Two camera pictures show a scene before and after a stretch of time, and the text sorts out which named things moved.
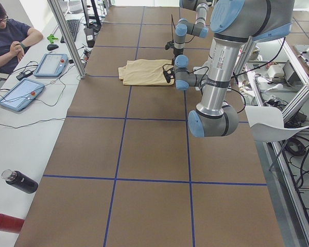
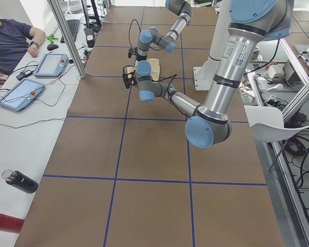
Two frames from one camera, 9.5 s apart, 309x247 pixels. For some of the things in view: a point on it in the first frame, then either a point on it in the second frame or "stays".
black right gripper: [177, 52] to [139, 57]
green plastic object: [51, 38] stays
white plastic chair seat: [268, 125] stays
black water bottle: [20, 180] stays
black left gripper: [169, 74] to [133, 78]
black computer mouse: [52, 47] stays
